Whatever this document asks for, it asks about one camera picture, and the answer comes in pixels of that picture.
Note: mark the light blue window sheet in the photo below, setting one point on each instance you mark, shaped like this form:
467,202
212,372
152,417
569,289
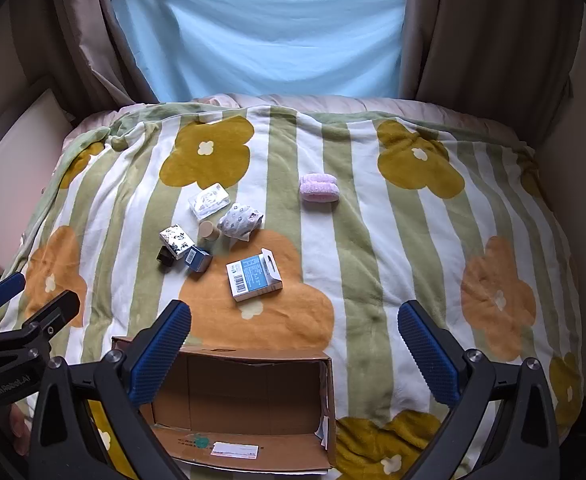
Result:
273,25

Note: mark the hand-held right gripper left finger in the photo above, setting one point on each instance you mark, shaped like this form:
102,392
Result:
163,355

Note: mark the jar with beige lid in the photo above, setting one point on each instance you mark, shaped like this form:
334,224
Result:
208,231

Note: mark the pink fuzzy socks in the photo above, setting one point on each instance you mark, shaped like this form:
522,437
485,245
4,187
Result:
319,188

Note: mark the clear plastic packet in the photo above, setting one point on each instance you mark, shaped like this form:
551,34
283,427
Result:
208,201

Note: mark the blue white hang-tab box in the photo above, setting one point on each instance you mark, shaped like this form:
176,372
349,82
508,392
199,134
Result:
253,275

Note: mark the small black round object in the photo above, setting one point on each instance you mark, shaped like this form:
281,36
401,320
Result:
165,258

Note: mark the brown curtain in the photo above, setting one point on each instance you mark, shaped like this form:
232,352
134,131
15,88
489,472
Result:
493,25
93,35

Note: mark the white patterned socks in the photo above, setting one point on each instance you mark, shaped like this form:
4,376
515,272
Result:
240,221

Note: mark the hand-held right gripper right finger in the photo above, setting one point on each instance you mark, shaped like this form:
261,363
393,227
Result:
428,355

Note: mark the beige cushion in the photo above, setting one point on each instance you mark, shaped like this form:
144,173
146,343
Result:
18,160

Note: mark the cardboard box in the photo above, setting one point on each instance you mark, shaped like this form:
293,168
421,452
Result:
253,390

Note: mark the black printed tissue pack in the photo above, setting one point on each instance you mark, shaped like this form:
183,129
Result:
175,240

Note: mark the small blue box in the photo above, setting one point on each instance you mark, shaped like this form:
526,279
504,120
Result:
197,259

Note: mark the person's left hand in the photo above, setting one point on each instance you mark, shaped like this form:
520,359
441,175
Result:
19,430

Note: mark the striped floral fleece blanket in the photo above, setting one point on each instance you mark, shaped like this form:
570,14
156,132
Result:
373,260

